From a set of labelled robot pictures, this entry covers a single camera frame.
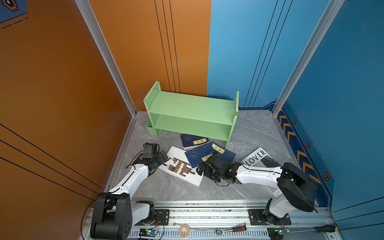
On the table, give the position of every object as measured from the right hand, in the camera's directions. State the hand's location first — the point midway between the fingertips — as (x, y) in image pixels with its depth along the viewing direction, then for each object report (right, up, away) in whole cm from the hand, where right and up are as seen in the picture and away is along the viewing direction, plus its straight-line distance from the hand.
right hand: (199, 174), depth 84 cm
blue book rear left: (-6, +17, +18) cm, 26 cm away
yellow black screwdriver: (+58, -20, -16) cm, 63 cm away
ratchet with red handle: (+9, -21, -16) cm, 28 cm away
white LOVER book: (+38, +8, +7) cm, 40 cm away
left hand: (-23, +8, +6) cm, 25 cm away
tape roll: (-7, -24, -15) cm, 29 cm away
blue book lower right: (+16, +9, +10) cm, 21 cm away
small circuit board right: (+36, -24, -14) cm, 45 cm away
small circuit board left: (-25, -24, -13) cm, 37 cm away
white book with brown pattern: (-12, +3, +5) cm, 14 cm away
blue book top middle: (-3, +8, +8) cm, 12 cm away
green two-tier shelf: (-12, +35, +3) cm, 37 cm away
